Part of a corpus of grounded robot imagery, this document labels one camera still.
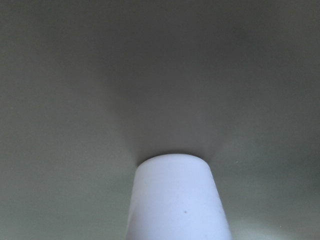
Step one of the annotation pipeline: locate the pink plastic cup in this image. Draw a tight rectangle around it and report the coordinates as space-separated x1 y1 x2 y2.
126 153 232 240

